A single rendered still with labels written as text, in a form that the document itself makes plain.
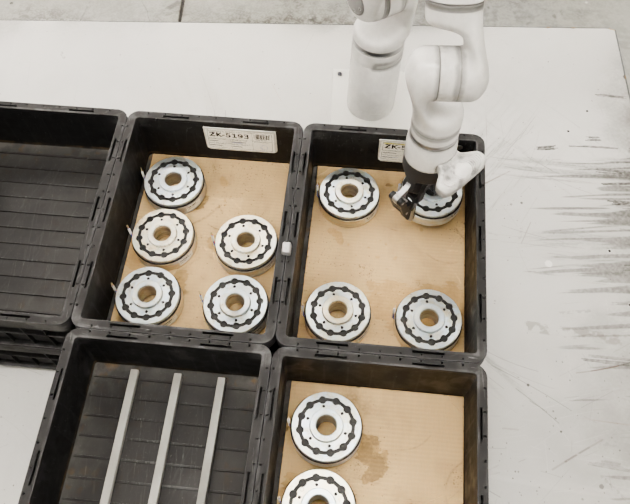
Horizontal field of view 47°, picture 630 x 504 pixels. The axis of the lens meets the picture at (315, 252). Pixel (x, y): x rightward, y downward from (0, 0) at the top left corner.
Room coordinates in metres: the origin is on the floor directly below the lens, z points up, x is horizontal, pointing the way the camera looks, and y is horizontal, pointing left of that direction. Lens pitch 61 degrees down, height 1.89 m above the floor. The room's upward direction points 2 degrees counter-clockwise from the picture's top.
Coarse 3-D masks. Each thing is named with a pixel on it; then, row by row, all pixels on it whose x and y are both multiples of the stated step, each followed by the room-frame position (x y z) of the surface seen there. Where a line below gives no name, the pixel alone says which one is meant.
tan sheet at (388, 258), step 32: (384, 192) 0.69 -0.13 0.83; (320, 224) 0.63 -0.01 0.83; (384, 224) 0.63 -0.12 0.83; (416, 224) 0.62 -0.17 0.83; (448, 224) 0.62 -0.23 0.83; (320, 256) 0.57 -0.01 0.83; (352, 256) 0.57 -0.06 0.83; (384, 256) 0.57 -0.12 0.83; (416, 256) 0.56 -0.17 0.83; (448, 256) 0.56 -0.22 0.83; (384, 288) 0.51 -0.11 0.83; (416, 288) 0.50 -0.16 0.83; (448, 288) 0.50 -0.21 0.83; (384, 320) 0.45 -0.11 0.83
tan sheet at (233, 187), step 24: (216, 168) 0.76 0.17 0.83; (240, 168) 0.75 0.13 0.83; (264, 168) 0.75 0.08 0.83; (288, 168) 0.75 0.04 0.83; (144, 192) 0.71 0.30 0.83; (216, 192) 0.70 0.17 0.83; (240, 192) 0.70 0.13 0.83; (264, 192) 0.70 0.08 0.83; (192, 216) 0.66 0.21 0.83; (216, 216) 0.66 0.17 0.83; (264, 216) 0.65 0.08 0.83; (192, 264) 0.56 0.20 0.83; (216, 264) 0.56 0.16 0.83; (192, 288) 0.52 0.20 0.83; (264, 288) 0.51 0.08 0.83; (192, 312) 0.48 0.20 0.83
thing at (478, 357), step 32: (320, 128) 0.76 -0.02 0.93; (352, 128) 0.76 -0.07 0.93; (384, 128) 0.75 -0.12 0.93; (480, 192) 0.62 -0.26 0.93; (480, 224) 0.56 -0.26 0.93; (288, 256) 0.52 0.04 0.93; (480, 256) 0.51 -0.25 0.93; (288, 288) 0.47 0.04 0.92; (480, 288) 0.45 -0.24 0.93; (480, 320) 0.41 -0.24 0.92; (352, 352) 0.36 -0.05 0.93; (384, 352) 0.36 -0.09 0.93; (448, 352) 0.36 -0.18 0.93; (480, 352) 0.35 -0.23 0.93
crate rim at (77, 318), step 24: (168, 120) 0.79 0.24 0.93; (192, 120) 0.79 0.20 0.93; (216, 120) 0.78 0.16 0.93; (240, 120) 0.78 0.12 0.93; (264, 120) 0.78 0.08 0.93; (120, 144) 0.74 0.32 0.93; (120, 168) 0.69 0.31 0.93; (288, 192) 0.63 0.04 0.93; (288, 216) 0.59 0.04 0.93; (96, 240) 0.56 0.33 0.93; (96, 264) 0.52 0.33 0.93; (72, 312) 0.44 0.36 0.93; (192, 336) 0.39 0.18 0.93; (216, 336) 0.39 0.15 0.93; (240, 336) 0.39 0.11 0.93; (264, 336) 0.39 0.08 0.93
